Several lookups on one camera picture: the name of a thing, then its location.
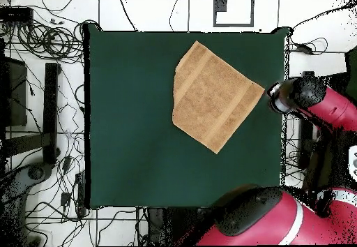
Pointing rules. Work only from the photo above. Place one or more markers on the orange terry towel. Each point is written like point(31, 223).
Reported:
point(214, 99)

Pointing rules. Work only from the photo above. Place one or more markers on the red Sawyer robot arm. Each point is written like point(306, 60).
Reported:
point(279, 219)

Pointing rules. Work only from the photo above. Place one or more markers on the dark green table cloth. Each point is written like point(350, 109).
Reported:
point(125, 146)

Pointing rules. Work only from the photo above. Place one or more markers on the black power adapter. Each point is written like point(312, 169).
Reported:
point(67, 163)
point(304, 48)
point(65, 199)

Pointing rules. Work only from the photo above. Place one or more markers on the black power strip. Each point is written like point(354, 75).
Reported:
point(81, 194)

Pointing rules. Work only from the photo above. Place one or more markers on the black box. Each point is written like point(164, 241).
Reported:
point(15, 96)

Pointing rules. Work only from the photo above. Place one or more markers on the dark green fabric sheet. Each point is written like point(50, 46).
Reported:
point(352, 74)

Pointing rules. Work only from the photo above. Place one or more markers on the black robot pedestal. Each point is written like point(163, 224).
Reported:
point(167, 227)

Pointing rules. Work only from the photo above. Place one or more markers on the grey square floor frame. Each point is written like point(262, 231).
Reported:
point(220, 4)

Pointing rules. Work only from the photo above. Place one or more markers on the black network switch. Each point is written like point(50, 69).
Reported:
point(15, 14)

